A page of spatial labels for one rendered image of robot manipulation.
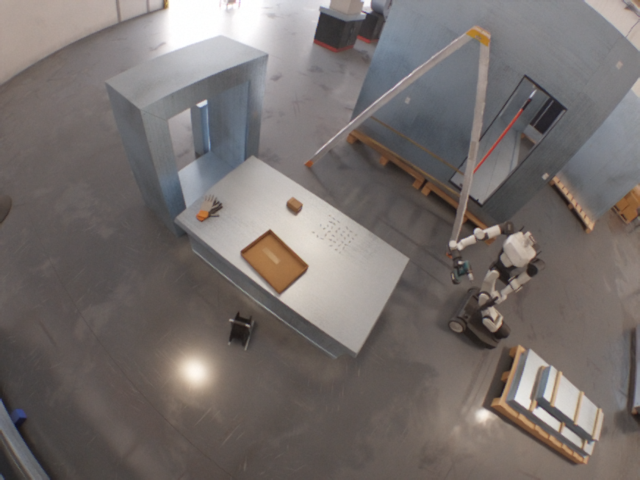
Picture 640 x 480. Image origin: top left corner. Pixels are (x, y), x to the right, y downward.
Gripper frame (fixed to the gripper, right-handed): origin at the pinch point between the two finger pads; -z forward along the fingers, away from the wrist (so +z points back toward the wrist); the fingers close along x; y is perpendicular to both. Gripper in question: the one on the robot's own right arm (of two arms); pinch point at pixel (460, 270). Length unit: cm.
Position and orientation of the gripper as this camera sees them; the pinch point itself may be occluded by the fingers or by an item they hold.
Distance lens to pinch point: 258.0
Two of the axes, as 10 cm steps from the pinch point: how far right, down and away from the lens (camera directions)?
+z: -0.5, -8.6, 5.1
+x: 9.8, 0.6, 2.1
